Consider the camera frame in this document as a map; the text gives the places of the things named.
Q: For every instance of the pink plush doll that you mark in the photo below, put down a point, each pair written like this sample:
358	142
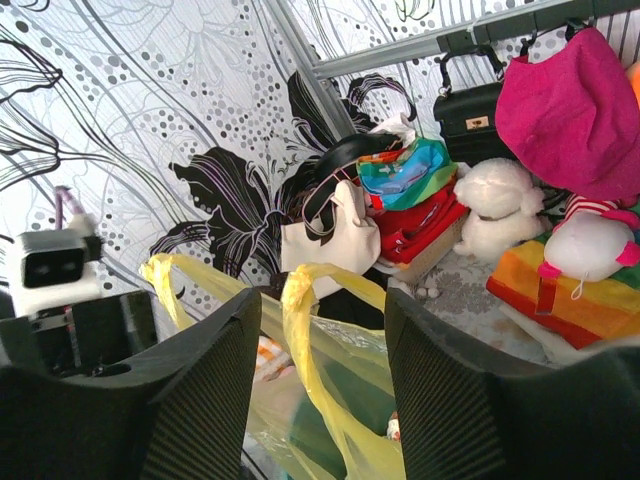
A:
594	241

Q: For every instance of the red folded cloth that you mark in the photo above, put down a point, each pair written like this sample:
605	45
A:
405	234

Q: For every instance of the yellow translucent trash bag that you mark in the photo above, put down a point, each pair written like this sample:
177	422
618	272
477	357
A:
313	342

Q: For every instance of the colourful printed cloth bag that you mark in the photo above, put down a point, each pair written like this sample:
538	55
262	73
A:
399	180

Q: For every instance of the cream canvas tote bag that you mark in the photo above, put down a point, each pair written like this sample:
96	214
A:
355	244

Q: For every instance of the cream plush sheep toy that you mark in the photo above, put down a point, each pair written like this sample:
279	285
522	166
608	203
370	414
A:
504	209

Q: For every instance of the rainbow striped folded cloth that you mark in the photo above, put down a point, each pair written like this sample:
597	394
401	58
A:
606	310

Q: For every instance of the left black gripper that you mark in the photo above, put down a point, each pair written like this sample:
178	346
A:
80	338

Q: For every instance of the orange checked towel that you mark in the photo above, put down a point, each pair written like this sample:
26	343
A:
272	361

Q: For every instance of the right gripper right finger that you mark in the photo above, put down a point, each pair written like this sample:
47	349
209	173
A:
470	411

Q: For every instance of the black leather handbag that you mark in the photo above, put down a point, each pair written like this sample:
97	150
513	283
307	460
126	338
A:
467	117

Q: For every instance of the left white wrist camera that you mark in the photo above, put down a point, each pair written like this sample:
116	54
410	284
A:
48	269

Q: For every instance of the crumpled white paper trash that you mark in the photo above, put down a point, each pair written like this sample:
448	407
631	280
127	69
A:
393	428

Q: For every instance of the teal plastic trash bin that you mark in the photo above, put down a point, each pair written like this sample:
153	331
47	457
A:
370	405

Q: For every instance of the magenta fabric bag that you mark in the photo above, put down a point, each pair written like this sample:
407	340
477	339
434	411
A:
573	119

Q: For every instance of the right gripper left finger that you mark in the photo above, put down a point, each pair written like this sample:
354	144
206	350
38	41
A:
177	410

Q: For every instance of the orange plush toy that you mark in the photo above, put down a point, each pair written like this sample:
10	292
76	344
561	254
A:
633	75

